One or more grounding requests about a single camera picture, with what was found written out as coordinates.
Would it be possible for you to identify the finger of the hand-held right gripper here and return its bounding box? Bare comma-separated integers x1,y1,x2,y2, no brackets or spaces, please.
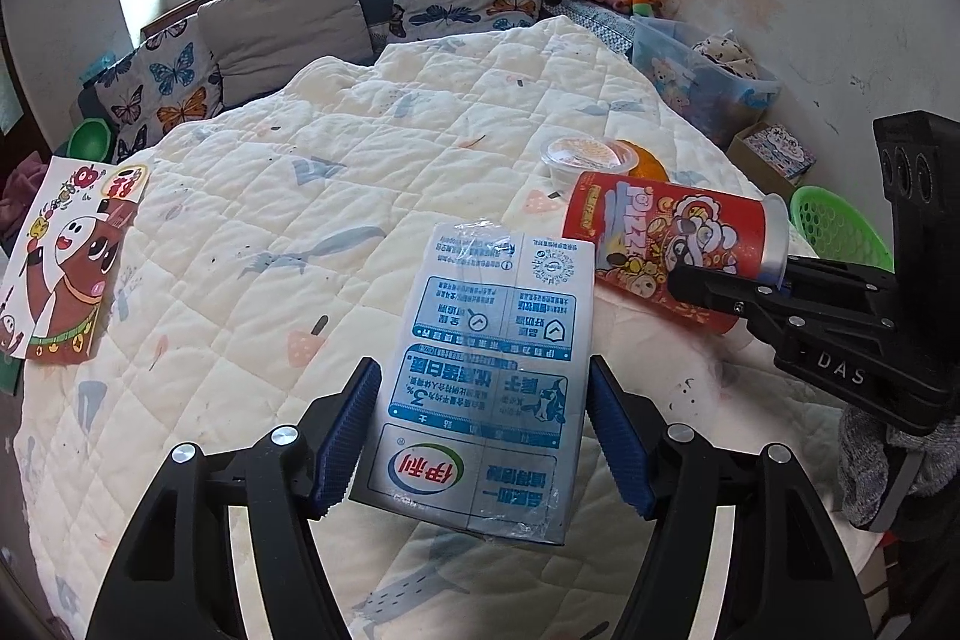
781,256,899,313
666,265,797,342

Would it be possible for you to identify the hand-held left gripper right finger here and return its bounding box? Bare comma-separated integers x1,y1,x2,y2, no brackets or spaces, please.
587,355,875,640

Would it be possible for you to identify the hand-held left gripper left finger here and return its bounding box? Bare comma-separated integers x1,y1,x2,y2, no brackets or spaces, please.
86,356,383,640

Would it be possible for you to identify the green plastic mesh basket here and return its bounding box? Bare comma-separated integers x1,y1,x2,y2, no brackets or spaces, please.
789,185,898,273

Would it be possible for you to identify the red printed snack canister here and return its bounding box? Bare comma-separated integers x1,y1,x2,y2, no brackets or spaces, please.
562,170,793,336

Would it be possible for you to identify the blue white milk carton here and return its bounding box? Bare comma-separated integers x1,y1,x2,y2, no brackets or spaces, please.
349,218,598,548

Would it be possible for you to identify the person's right hand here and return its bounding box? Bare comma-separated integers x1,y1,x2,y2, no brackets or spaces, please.
836,406,960,532

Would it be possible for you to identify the cardboard box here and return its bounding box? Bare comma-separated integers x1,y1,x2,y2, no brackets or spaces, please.
726,122,819,207

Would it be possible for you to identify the cartoon cover book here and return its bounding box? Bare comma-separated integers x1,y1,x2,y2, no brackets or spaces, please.
750,124,818,177

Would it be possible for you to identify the orange rounded item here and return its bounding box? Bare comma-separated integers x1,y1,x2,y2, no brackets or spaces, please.
615,139,669,183

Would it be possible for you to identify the clear plastic jelly cup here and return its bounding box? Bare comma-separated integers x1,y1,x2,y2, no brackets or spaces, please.
541,134,638,196

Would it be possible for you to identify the clear plastic storage box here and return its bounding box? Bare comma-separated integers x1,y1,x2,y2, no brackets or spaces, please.
630,16,783,143

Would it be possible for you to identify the spotted cloth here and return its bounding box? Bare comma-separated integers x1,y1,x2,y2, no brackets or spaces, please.
690,31,763,79

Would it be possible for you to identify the white quilted blanket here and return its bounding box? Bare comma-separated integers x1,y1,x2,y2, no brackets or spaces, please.
15,14,848,640

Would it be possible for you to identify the grey patterned folded blanket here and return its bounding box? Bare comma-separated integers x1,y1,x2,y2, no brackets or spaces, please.
559,0,639,58

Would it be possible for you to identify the red cartoon bag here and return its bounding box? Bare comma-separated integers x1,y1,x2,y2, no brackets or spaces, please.
0,156,153,368

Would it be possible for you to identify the green plastic bowl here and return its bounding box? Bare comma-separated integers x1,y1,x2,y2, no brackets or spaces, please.
67,117,114,162

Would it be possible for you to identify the small butterfly print pillow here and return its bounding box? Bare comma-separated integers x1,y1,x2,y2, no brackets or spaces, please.
93,16,227,166

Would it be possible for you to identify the purple cloth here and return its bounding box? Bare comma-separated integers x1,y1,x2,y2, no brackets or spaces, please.
0,155,47,223

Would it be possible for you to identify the grey pillow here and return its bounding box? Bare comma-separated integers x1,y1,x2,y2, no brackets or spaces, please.
196,0,376,106

